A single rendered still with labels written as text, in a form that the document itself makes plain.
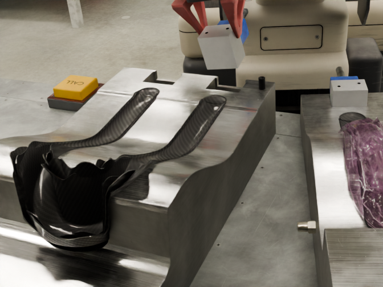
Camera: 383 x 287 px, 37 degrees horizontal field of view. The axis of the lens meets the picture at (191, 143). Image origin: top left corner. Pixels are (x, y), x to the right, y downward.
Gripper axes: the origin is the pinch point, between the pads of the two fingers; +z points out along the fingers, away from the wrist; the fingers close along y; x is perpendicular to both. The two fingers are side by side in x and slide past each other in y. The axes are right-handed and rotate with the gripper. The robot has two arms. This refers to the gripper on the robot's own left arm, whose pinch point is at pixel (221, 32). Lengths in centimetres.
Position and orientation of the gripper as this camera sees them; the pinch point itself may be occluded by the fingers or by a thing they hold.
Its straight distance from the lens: 84.9
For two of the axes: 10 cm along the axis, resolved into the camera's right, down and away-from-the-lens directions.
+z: 2.8, 7.8, 5.7
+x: 3.8, -6.3, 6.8
